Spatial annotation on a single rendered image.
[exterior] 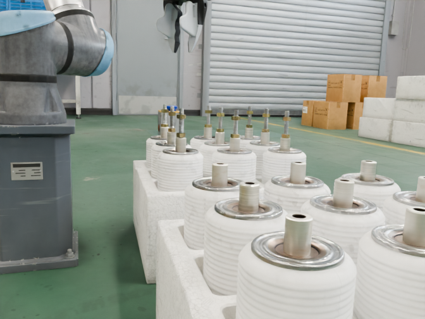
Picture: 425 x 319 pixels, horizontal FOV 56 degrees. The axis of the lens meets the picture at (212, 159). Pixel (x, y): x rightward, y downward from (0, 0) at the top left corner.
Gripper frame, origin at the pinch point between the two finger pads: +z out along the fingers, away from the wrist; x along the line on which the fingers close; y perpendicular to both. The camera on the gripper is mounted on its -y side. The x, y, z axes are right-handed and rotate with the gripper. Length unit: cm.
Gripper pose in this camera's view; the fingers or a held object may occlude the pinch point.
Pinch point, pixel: (184, 46)
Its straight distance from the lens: 84.4
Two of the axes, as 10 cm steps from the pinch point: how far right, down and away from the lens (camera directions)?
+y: -5.4, 1.2, -8.3
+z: -0.3, 9.9, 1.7
